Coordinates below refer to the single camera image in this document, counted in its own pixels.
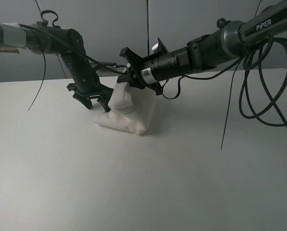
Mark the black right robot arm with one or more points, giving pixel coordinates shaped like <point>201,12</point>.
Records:
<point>232,40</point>

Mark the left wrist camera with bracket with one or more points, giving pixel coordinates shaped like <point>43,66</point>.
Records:
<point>110,65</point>

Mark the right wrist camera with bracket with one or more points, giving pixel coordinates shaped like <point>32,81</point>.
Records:
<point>159,48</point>

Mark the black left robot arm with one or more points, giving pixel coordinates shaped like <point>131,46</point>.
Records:
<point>67,43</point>

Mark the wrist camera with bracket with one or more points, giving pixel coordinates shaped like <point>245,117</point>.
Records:
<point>159,48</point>
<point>110,65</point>

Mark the white towel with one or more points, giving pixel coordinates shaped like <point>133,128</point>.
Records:
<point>131,109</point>

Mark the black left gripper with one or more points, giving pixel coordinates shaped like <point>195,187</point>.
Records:
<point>101,93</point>

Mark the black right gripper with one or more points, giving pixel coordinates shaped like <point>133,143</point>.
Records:
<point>134,73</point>

